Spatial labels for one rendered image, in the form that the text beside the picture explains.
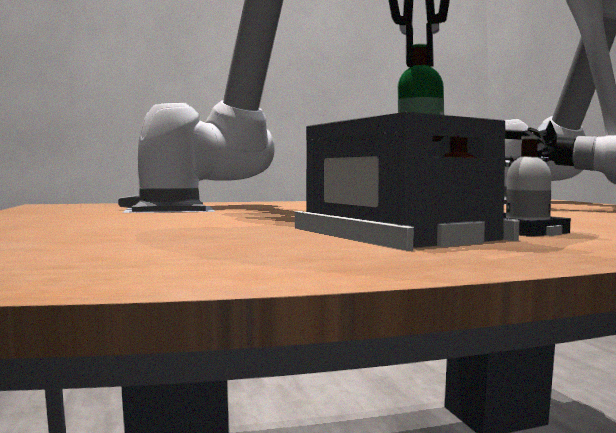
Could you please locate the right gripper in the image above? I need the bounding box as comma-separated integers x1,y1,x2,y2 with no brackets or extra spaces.
389,0,450,67

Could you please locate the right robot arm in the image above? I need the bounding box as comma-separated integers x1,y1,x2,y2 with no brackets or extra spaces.
118,0,283,212

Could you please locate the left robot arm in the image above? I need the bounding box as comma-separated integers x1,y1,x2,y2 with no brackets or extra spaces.
537,0,616,185

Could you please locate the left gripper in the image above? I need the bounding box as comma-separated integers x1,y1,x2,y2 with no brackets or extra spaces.
505,127,576,167

